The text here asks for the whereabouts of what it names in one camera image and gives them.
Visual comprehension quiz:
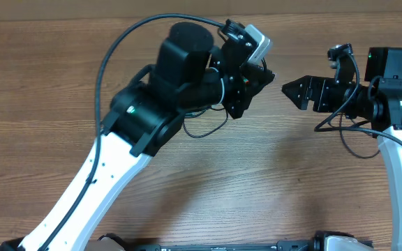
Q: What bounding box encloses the thin black USB cable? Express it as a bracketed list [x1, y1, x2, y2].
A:
[338, 113, 383, 160]

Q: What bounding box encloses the black USB cable bundle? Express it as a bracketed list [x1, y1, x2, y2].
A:
[181, 107, 230, 139]

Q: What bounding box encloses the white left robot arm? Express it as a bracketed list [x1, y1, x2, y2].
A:
[0, 17, 275, 250]

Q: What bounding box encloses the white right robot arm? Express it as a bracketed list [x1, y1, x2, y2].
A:
[282, 44, 402, 250]

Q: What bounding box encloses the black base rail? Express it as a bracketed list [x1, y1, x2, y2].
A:
[98, 229, 375, 251]

